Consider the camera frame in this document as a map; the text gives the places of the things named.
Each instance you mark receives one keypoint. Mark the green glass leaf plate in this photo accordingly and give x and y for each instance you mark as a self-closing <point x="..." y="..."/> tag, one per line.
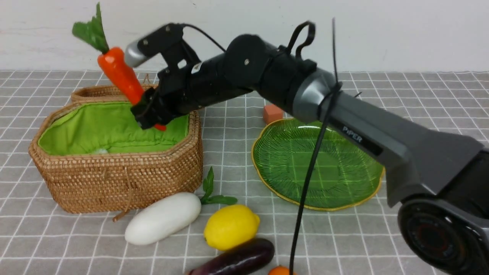
<point x="343" y="175"/>

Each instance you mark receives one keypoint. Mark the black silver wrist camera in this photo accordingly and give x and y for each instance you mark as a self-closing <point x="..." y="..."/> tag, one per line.
<point x="167" y="41"/>

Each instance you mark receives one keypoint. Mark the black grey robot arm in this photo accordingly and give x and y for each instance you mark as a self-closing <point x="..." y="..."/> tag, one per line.
<point x="441" y="179"/>

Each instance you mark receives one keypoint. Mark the small orange foam cube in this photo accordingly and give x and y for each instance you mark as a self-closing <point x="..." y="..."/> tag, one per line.
<point x="271" y="113"/>

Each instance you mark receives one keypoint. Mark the orange yellow mango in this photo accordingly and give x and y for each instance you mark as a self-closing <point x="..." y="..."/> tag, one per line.
<point x="281" y="270"/>

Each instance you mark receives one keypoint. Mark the woven wicker basket lid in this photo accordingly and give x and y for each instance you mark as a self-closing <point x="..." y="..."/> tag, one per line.
<point x="104" y="93"/>

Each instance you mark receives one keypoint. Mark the white radish with green leaves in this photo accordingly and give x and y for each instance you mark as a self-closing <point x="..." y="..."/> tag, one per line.
<point x="172" y="214"/>

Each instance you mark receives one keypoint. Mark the yellow lemon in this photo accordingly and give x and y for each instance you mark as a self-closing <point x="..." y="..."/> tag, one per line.
<point x="231" y="226"/>

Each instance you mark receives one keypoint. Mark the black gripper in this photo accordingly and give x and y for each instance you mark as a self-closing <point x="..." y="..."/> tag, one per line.
<point x="185" y="90"/>

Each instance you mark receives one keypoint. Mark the woven wicker basket green lining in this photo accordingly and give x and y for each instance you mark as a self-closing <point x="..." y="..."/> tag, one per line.
<point x="94" y="157"/>

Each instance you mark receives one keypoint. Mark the orange carrot with green leaves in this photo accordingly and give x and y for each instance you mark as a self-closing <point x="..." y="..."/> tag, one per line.
<point x="110" y="60"/>

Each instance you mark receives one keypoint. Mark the dark purple eggplant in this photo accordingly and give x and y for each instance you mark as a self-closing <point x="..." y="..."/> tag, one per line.
<point x="244" y="259"/>

